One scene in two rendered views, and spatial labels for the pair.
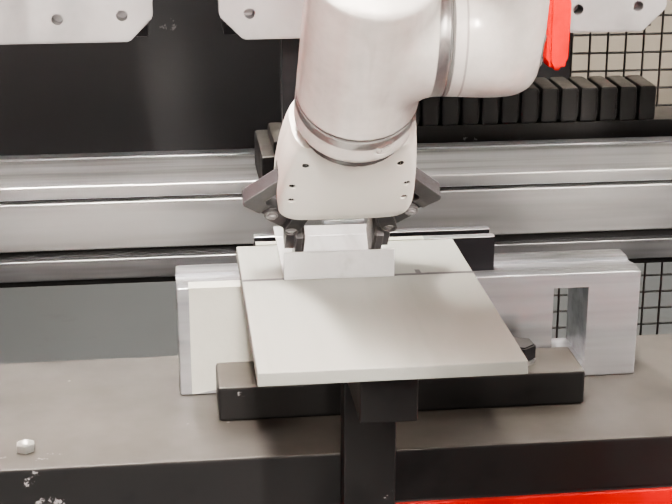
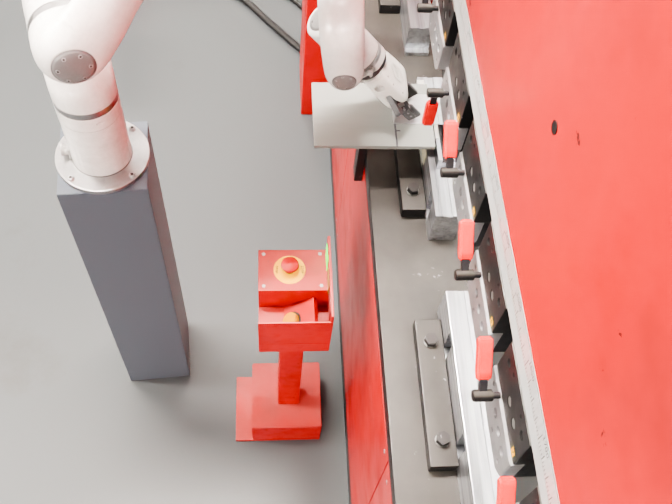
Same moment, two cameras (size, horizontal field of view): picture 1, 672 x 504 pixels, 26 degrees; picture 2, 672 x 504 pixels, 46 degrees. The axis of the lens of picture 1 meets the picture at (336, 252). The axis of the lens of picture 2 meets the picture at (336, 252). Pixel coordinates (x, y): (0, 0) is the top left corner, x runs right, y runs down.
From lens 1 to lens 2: 1.77 m
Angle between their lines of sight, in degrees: 73
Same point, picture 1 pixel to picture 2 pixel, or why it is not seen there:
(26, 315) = not seen: outside the picture
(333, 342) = (333, 101)
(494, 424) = (384, 187)
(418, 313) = (356, 125)
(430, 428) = (382, 168)
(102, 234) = not seen: hidden behind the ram
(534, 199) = not seen: hidden behind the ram
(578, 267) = (439, 196)
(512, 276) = (430, 173)
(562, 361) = (411, 204)
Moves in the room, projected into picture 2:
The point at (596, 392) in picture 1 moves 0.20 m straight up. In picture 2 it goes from (410, 223) to (426, 169)
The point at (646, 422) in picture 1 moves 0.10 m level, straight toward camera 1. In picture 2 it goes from (384, 232) to (340, 219)
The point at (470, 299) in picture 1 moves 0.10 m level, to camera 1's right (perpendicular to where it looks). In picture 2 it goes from (368, 140) to (366, 178)
